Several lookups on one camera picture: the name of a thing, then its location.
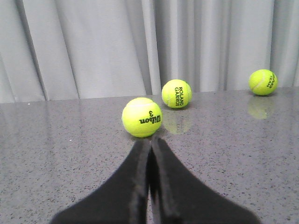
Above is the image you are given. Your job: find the Head Team tennis ball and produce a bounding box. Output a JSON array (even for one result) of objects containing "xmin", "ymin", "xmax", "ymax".
[{"xmin": 249, "ymin": 69, "xmax": 278, "ymax": 96}]

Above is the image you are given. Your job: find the Wilson 3 tennis ball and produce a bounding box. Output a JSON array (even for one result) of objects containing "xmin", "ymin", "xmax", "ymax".
[{"xmin": 121, "ymin": 98, "xmax": 163, "ymax": 138}]

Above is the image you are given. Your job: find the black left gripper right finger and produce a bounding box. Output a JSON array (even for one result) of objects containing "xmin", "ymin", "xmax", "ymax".
[{"xmin": 149, "ymin": 136, "xmax": 261, "ymax": 224}]

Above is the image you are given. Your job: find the grey curtain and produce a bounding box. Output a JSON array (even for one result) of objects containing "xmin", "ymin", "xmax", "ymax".
[{"xmin": 0, "ymin": 0, "xmax": 299, "ymax": 103}]

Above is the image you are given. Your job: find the Roland Garros tennis ball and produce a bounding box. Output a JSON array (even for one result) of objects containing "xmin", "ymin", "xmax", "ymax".
[{"xmin": 162, "ymin": 79, "xmax": 192, "ymax": 109}]

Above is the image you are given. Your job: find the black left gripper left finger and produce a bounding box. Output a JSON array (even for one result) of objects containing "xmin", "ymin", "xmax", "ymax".
[{"xmin": 51, "ymin": 140, "xmax": 151, "ymax": 224}]

